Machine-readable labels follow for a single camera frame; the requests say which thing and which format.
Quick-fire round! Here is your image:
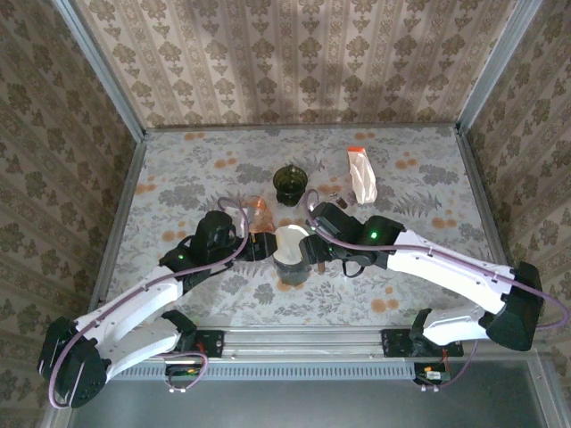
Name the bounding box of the orange glass dripper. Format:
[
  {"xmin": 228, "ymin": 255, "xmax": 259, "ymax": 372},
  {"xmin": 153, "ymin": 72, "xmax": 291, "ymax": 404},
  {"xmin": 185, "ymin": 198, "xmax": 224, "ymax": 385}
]
[{"xmin": 243, "ymin": 195, "xmax": 277, "ymax": 235}]

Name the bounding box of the clear glass dripper wooden handle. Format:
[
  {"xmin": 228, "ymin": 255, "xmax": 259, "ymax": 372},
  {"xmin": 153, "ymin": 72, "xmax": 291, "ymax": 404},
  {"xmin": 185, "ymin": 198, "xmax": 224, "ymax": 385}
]
[{"xmin": 323, "ymin": 189, "xmax": 350, "ymax": 210}]

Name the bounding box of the dark green glass dripper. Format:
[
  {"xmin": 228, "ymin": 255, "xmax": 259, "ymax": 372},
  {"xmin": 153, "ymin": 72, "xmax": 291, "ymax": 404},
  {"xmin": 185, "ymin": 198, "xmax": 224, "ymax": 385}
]
[{"xmin": 271, "ymin": 164, "xmax": 310, "ymax": 209}]

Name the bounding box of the white paper filter stack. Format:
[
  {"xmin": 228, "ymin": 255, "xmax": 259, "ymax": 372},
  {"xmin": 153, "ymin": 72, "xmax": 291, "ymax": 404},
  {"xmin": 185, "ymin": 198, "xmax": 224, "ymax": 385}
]
[{"xmin": 350, "ymin": 153, "xmax": 379, "ymax": 205}]

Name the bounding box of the orange coffee filter box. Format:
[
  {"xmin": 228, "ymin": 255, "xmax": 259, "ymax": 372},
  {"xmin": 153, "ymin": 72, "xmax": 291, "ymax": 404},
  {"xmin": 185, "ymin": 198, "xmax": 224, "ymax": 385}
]
[{"xmin": 346, "ymin": 145, "xmax": 379, "ymax": 205}]

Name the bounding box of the floral patterned table cover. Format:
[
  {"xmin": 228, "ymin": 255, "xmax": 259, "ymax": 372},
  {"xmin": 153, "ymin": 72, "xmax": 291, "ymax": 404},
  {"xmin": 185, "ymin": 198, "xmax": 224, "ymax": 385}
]
[{"xmin": 91, "ymin": 126, "xmax": 525, "ymax": 329}]

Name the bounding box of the small electronics board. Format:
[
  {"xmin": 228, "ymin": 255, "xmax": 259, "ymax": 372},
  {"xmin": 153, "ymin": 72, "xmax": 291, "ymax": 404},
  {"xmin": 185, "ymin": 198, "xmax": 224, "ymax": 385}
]
[
  {"xmin": 164, "ymin": 363, "xmax": 200, "ymax": 387},
  {"xmin": 413, "ymin": 363, "xmax": 451, "ymax": 387}
]

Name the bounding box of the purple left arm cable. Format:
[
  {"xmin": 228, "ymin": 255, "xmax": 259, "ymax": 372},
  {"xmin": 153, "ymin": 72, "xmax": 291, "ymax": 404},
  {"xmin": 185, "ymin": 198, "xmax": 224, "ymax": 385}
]
[{"xmin": 47, "ymin": 196, "xmax": 252, "ymax": 409}]

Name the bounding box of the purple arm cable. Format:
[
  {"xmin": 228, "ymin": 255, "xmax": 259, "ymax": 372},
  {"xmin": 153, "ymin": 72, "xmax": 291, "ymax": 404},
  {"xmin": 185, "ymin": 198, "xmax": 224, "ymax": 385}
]
[
  {"xmin": 302, "ymin": 189, "xmax": 571, "ymax": 393},
  {"xmin": 47, "ymin": 196, "xmax": 252, "ymax": 409}
]

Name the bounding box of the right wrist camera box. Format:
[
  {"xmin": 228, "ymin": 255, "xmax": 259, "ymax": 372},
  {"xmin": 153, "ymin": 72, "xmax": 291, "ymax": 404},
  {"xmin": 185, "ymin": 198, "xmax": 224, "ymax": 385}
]
[{"xmin": 307, "ymin": 202, "xmax": 363, "ymax": 246}]

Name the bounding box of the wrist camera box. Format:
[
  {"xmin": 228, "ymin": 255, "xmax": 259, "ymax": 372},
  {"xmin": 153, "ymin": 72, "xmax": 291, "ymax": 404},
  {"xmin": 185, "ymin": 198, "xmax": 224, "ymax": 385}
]
[
  {"xmin": 194, "ymin": 208, "xmax": 252, "ymax": 264},
  {"xmin": 307, "ymin": 202, "xmax": 363, "ymax": 246}
]

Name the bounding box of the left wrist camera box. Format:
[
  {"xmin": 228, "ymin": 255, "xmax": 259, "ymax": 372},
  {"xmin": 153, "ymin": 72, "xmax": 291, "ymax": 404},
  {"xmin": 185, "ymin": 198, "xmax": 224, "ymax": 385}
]
[{"xmin": 194, "ymin": 208, "xmax": 252, "ymax": 264}]

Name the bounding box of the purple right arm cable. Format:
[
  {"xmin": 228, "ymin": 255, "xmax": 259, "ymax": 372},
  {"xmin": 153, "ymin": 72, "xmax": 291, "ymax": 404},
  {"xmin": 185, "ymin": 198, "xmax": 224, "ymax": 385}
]
[{"xmin": 302, "ymin": 189, "xmax": 571, "ymax": 393}]

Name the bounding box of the aluminium table side rail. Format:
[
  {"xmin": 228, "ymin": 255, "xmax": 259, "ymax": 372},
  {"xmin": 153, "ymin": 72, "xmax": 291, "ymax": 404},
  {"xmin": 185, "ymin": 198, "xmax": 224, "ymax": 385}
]
[
  {"xmin": 454, "ymin": 127, "xmax": 527, "ymax": 325},
  {"xmin": 88, "ymin": 136, "xmax": 147, "ymax": 313}
]

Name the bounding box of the aluminium mounting rail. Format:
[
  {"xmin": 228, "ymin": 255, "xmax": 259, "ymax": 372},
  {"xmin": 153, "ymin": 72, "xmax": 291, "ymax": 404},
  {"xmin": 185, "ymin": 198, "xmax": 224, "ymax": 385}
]
[{"xmin": 221, "ymin": 327, "xmax": 385, "ymax": 360}]

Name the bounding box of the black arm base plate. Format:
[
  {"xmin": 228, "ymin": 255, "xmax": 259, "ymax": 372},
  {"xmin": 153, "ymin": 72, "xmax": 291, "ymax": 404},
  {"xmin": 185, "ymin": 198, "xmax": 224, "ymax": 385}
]
[
  {"xmin": 194, "ymin": 328, "xmax": 224, "ymax": 358},
  {"xmin": 381, "ymin": 328, "xmax": 465, "ymax": 358}
]

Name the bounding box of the grey slotted cable duct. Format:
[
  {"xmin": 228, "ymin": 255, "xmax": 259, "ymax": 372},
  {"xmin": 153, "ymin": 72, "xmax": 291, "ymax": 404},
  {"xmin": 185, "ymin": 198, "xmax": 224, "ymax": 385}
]
[{"xmin": 109, "ymin": 358, "xmax": 418, "ymax": 381}]

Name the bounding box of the aluminium frame post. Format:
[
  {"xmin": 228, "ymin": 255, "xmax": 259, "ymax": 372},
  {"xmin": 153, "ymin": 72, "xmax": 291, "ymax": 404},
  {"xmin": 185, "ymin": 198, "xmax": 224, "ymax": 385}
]
[
  {"xmin": 52, "ymin": 0, "xmax": 147, "ymax": 142},
  {"xmin": 457, "ymin": 0, "xmax": 543, "ymax": 130}
]

